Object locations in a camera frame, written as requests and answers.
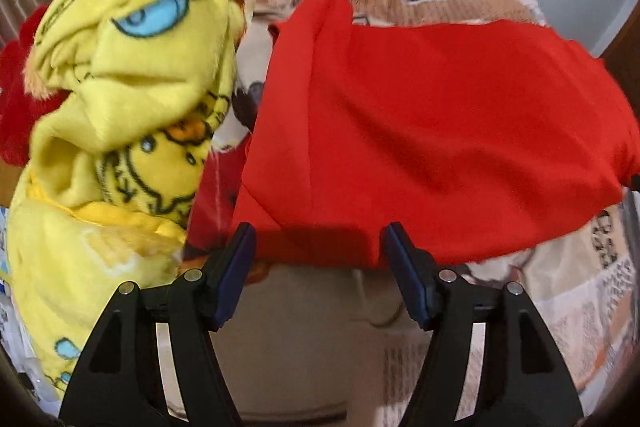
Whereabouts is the red zip jacket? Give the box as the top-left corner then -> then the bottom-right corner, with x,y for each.
233,0 -> 639,269

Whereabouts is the newspaper print bed quilt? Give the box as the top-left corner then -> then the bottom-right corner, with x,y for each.
182,0 -> 639,426

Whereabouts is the red fluffy garment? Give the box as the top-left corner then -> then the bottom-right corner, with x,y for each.
1,4 -> 68,167

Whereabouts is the yellow cartoon fleece blanket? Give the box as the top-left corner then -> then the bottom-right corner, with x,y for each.
1,0 -> 248,400

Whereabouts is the brown wooden door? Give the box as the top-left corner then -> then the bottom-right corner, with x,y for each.
601,3 -> 640,117

